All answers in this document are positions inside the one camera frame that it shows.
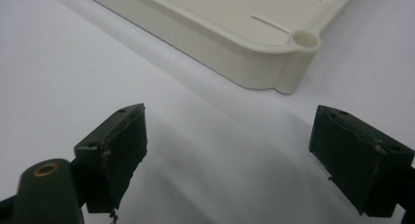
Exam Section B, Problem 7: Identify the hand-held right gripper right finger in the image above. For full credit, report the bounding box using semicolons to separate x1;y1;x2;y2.
308;105;415;218

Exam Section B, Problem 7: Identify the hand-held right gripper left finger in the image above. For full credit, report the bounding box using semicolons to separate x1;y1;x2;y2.
73;103;148;214

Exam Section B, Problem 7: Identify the white plastic tray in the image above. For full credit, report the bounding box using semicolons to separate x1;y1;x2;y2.
74;0;373;95

